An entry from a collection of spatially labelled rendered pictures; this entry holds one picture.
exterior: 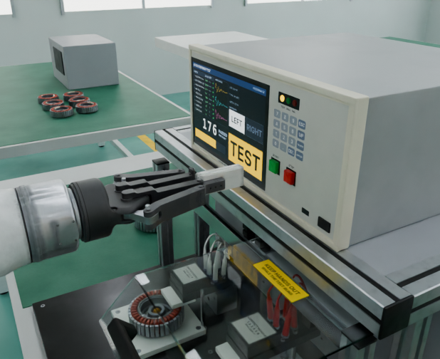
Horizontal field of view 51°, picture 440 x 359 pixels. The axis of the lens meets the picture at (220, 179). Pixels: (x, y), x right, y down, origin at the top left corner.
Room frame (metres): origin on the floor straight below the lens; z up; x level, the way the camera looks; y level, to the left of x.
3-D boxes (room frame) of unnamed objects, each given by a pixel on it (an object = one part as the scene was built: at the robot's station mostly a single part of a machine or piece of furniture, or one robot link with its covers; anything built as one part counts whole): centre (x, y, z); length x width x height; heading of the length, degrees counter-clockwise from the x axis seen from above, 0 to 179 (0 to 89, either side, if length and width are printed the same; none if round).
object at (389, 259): (0.80, -0.21, 1.09); 0.68 x 0.44 x 0.05; 29
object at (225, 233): (0.70, -0.02, 1.03); 0.62 x 0.01 x 0.03; 29
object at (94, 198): (0.52, 0.14, 1.18); 0.09 x 0.08 x 0.07; 119
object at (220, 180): (0.56, 0.01, 1.18); 0.05 x 0.03 x 0.01; 119
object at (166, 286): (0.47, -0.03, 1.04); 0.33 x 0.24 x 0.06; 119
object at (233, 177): (0.59, 0.00, 1.18); 0.07 x 0.01 x 0.03; 119
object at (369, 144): (0.79, -0.22, 1.22); 0.44 x 0.39 x 0.20; 29
